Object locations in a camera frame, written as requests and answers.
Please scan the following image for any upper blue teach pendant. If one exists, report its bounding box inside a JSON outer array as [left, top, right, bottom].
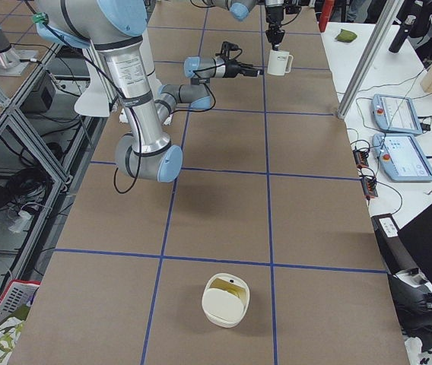
[[371, 94, 422, 135]]

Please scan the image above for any green cloth pouch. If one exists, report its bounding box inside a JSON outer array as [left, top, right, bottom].
[[335, 29, 357, 43]]

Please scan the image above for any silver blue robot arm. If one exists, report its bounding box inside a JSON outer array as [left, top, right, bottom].
[[190, 0, 286, 51], [37, 1, 263, 183]]

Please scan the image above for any lower blue teach pendant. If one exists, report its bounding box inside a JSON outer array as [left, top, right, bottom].
[[371, 133, 432, 183]]

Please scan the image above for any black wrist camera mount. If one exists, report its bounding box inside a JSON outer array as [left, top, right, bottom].
[[218, 41, 241, 62]]

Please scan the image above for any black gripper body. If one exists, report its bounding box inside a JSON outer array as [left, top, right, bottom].
[[265, 5, 285, 43], [223, 60, 242, 78]]

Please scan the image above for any aluminium frame post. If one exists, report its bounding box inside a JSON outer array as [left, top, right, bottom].
[[336, 0, 404, 119]]

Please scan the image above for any blue teach pendant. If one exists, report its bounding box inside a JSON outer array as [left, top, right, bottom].
[[371, 133, 432, 183], [371, 94, 422, 135]]

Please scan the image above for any white mug with handle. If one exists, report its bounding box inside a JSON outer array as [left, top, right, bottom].
[[267, 49, 294, 76]]

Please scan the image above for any red bottle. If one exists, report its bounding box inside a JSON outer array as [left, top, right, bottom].
[[318, 0, 335, 33]]

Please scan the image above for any cream lidded container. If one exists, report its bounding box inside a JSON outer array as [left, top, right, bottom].
[[201, 273, 250, 329]]

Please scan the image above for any black printer device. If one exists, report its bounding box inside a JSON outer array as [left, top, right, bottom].
[[371, 214, 432, 338]]

